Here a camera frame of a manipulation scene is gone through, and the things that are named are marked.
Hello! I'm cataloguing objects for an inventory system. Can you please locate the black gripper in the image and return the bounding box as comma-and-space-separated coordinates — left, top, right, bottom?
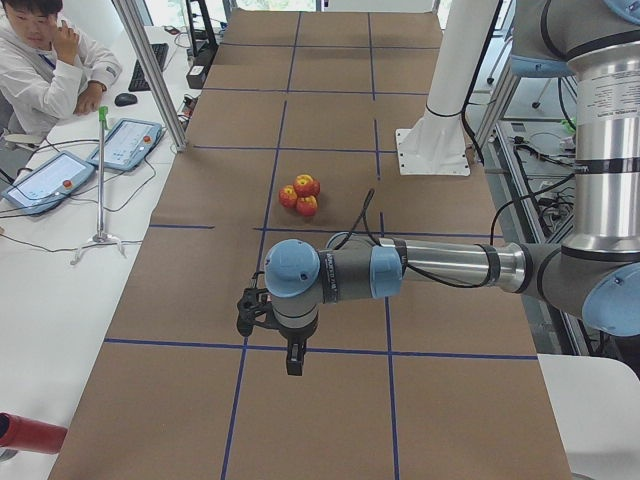
279, 319, 318, 376

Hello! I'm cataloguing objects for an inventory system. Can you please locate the red yellow apple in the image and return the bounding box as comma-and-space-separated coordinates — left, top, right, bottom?
293, 174, 320, 198

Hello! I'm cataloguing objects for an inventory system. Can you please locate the person's left hand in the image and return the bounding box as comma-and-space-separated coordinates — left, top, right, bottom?
74, 81, 106, 115

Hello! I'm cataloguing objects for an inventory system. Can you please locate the person's right hand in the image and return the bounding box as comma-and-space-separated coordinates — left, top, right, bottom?
50, 17, 79, 65

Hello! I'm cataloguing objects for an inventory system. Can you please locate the brown paper table cover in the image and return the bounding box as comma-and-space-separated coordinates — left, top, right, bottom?
48, 9, 572, 480

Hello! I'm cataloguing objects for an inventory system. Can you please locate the red apple front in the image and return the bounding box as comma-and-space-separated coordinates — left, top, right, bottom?
295, 195, 319, 217

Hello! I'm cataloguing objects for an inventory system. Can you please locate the red apple left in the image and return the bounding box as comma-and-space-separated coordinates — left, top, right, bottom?
278, 184, 298, 209

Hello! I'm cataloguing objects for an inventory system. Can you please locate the blue teach pendant far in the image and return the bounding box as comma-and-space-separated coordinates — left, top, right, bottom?
104, 118, 163, 172

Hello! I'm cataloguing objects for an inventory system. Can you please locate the blue teach pendant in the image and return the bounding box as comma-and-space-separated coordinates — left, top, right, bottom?
1, 151, 95, 215
104, 118, 163, 172

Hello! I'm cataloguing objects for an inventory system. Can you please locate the red cylinder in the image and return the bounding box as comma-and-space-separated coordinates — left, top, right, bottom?
1, 412, 68, 454

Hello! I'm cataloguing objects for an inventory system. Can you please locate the black box on table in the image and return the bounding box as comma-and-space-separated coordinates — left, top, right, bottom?
186, 65, 208, 90

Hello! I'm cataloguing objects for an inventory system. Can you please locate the blue teach pendant near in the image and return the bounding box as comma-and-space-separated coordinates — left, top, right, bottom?
1, 151, 95, 215

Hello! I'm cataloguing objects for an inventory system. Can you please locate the black computer mouse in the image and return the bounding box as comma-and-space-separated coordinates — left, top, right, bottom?
114, 93, 138, 107

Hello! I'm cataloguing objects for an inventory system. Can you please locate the silver stand with green tip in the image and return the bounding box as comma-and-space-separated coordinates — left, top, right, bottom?
70, 106, 126, 266

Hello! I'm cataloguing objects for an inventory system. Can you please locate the black keyboard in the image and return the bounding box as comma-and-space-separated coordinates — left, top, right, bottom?
127, 42, 170, 93

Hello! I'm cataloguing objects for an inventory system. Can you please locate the person in white hoodie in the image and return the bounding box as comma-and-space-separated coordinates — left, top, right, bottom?
1, 1, 122, 139

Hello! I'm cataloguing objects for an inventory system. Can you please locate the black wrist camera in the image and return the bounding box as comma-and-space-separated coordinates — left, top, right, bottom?
236, 287, 277, 338

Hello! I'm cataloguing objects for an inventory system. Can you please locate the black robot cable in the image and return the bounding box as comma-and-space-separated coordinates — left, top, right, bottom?
332, 187, 576, 289

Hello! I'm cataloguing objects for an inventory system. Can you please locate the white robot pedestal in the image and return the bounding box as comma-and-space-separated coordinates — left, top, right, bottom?
396, 0, 501, 176

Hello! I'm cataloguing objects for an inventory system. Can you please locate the aluminium frame rack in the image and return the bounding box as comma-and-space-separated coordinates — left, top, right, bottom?
469, 68, 639, 370

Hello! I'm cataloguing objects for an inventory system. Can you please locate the aluminium frame post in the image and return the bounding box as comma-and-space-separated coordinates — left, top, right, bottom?
112, 0, 187, 152

